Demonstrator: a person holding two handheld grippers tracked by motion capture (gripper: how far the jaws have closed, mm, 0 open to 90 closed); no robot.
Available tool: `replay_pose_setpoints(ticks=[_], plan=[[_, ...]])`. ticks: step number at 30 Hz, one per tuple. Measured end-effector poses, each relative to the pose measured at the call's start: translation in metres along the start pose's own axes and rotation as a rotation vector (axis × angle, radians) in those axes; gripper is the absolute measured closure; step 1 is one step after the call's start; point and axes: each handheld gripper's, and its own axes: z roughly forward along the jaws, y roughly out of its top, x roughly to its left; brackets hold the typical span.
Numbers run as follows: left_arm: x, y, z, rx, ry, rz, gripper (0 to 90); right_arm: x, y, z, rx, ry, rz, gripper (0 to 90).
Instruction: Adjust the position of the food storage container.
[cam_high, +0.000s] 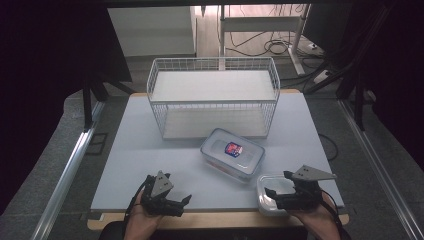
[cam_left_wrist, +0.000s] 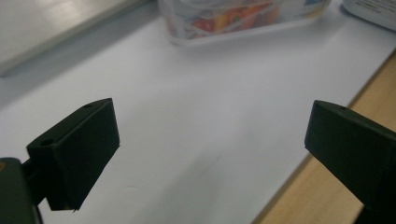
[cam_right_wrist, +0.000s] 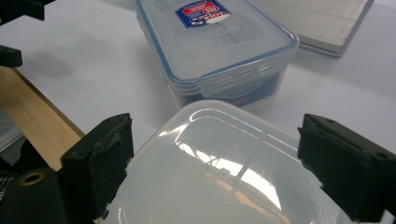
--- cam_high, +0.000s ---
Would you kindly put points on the black metal stand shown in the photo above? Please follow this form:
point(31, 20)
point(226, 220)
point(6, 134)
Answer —
point(87, 106)
point(359, 106)

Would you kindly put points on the white cabinet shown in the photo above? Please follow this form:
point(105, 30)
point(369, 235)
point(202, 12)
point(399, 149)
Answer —
point(150, 31)

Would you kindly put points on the white desk frame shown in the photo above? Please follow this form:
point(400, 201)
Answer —
point(260, 24)

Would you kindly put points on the large clear lidded food container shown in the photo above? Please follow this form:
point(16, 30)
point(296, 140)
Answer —
point(218, 151)

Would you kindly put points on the black floor outlet frame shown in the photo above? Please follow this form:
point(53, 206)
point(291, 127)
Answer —
point(96, 144)

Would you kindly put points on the pale blue table mat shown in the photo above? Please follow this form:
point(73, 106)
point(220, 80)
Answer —
point(140, 166)

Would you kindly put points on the white power strip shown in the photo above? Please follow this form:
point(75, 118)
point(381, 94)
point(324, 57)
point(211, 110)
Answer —
point(321, 76)

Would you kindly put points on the aluminium rail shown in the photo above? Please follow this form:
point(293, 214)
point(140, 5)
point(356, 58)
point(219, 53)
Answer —
point(376, 160)
point(66, 176)

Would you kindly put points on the small white food container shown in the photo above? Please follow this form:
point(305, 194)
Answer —
point(265, 205)

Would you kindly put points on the person's right hand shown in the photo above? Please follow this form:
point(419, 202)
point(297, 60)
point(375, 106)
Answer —
point(321, 223)

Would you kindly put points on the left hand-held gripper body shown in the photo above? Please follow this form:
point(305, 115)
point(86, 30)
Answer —
point(160, 186)

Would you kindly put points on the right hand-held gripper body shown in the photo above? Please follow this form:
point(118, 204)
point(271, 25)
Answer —
point(305, 196)

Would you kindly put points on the person's left hand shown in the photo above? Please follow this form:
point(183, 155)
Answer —
point(138, 223)

